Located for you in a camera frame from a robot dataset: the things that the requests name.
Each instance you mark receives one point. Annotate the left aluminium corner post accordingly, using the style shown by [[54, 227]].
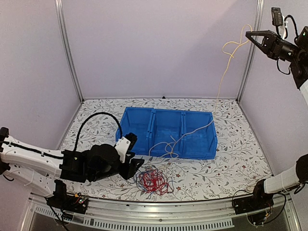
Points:
[[67, 49]]

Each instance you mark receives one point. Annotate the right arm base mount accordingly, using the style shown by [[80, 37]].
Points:
[[257, 200]]

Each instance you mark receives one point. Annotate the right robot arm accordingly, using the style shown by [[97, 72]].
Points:
[[296, 54]]

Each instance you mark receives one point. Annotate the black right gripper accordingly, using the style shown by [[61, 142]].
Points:
[[273, 44]]

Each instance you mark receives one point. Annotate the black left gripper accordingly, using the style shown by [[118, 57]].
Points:
[[132, 169]]

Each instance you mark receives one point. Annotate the aluminium front rail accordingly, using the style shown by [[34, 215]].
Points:
[[210, 215]]

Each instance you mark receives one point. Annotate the blue plastic bin far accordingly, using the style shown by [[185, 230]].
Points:
[[138, 121]]

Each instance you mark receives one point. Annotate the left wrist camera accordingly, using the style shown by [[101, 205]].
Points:
[[125, 145]]

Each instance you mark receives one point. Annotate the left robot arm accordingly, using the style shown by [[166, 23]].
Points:
[[45, 170]]

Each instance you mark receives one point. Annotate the blue plastic bin near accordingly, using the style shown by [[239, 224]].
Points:
[[200, 137]]

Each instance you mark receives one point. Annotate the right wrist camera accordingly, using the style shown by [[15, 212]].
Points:
[[278, 22]]

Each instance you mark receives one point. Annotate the floral tablecloth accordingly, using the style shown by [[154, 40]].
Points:
[[239, 161]]

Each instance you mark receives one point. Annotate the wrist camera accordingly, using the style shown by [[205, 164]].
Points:
[[278, 22], [125, 145]]

